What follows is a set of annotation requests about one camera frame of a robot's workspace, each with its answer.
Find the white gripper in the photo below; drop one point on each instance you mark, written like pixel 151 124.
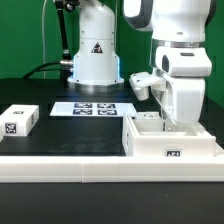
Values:
pixel 183 70

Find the white cabinet body box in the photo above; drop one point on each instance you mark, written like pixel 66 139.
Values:
pixel 162 138

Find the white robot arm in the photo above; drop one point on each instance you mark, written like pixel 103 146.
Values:
pixel 173 23

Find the white cabinet top block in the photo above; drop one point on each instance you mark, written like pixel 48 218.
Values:
pixel 18 119

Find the white base tag plate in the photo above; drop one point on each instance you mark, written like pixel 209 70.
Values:
pixel 84 109

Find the white L-shaped fence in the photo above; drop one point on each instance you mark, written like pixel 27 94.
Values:
pixel 86 169

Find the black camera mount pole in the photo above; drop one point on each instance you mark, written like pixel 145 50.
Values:
pixel 62 6

